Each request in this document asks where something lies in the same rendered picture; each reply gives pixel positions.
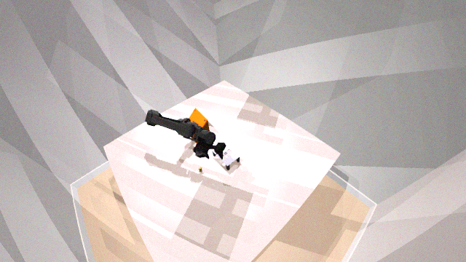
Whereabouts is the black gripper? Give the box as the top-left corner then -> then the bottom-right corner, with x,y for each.
194,141 -> 226,160

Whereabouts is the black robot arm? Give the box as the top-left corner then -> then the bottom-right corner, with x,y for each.
145,109 -> 216,158

